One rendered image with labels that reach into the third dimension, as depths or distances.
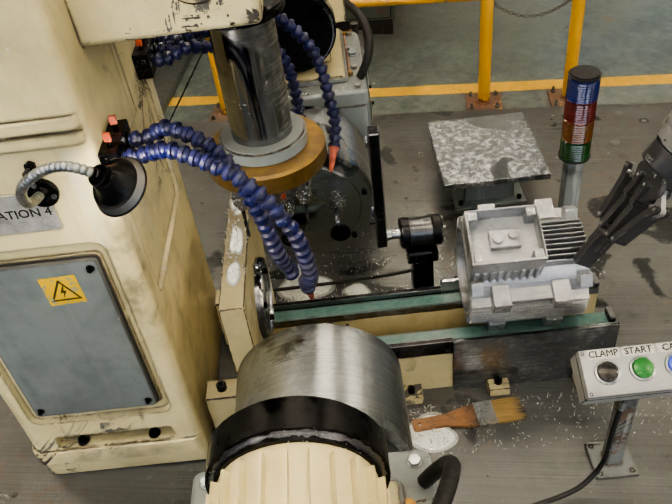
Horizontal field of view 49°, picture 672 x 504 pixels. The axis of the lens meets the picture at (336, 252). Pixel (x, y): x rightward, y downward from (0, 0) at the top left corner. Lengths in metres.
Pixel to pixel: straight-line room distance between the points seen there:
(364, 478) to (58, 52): 0.55
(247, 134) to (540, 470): 0.74
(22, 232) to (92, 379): 0.30
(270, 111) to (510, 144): 0.89
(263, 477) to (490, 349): 0.74
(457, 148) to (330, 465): 1.22
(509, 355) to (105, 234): 0.74
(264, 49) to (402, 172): 0.99
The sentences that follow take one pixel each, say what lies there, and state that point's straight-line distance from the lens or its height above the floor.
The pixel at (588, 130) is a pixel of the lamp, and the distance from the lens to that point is 1.53.
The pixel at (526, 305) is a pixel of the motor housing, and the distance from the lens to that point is 1.29.
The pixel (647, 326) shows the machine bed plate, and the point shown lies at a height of 0.80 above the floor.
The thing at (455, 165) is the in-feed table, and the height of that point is 0.92.
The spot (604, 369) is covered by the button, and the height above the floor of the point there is 1.07.
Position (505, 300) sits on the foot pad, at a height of 1.03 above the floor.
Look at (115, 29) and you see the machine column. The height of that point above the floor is 1.57.
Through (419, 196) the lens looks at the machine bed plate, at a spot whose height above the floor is 0.80.
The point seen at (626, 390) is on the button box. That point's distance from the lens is 1.13.
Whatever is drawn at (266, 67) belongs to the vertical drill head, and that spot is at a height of 1.47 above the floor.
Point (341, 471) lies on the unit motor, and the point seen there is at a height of 1.34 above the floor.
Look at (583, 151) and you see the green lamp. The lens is 1.55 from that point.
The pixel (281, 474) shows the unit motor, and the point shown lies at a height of 1.35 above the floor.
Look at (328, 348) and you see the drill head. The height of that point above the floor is 1.16.
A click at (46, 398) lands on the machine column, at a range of 1.28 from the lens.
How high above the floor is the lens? 1.92
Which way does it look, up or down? 41 degrees down
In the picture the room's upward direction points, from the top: 8 degrees counter-clockwise
